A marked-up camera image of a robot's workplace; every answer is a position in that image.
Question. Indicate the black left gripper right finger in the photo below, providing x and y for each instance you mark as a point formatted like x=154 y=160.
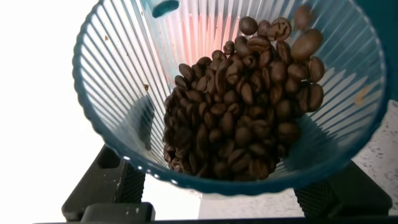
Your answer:
x=348 y=193

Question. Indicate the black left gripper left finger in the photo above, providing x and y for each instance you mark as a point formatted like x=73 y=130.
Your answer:
x=102 y=183

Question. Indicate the ribbed translucent teal cup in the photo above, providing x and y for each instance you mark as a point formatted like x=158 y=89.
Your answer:
x=118 y=93

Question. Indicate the brown coffee beans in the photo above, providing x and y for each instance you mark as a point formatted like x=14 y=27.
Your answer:
x=236 y=118

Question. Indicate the teal plastic basin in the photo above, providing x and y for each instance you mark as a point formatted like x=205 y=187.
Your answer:
x=388 y=46

